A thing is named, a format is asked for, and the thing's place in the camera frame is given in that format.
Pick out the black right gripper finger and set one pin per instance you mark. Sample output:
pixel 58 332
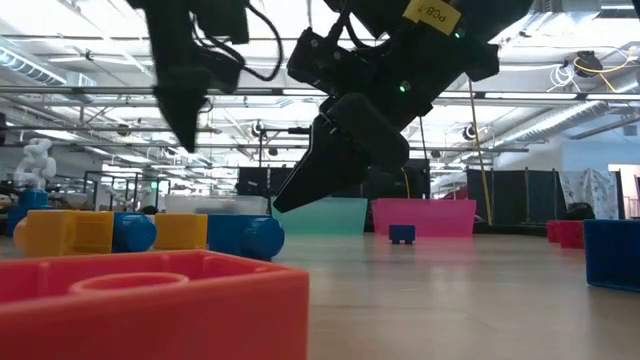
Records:
pixel 345 150

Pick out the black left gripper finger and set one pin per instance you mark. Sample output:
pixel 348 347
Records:
pixel 185 120

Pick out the small blue block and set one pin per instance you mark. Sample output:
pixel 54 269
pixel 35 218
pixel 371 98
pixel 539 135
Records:
pixel 402 232

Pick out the medium yellow block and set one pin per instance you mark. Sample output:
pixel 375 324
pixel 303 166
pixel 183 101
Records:
pixel 180 231
pixel 60 232

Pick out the medium blue block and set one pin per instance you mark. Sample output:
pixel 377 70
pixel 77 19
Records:
pixel 34 199
pixel 250 237
pixel 135 232
pixel 615 255

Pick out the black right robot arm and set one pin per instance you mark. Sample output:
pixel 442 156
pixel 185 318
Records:
pixel 490 15

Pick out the teal plastic bin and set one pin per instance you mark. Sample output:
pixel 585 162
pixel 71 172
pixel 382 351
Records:
pixel 330 220

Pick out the black partition panels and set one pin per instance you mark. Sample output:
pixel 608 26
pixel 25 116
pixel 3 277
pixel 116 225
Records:
pixel 250 185

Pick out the clear plastic bin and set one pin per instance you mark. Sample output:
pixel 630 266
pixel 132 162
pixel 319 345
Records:
pixel 225 204

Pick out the black metal rack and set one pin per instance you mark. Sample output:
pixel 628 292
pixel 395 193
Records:
pixel 125 192

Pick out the red plastic bin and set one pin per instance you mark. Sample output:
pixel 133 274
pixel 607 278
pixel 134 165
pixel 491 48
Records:
pixel 440 217

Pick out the black partition curtain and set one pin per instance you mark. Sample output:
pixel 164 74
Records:
pixel 510 197

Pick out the white robot figure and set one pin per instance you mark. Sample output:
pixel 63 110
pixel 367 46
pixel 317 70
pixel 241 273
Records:
pixel 35 165

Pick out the small red block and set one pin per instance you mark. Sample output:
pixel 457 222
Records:
pixel 552 231
pixel 572 235

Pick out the white patterned cloth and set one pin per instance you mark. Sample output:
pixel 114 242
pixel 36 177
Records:
pixel 590 192

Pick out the small orange block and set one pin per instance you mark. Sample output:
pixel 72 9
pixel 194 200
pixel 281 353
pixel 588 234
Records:
pixel 150 325

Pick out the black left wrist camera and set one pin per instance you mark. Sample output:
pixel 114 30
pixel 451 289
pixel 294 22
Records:
pixel 222 67

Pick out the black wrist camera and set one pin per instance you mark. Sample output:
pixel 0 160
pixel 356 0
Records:
pixel 222 67
pixel 320 65

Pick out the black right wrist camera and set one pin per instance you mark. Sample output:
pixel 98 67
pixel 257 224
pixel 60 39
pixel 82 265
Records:
pixel 320 65

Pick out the silver ventilation duct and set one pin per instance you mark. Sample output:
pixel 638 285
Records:
pixel 575 117

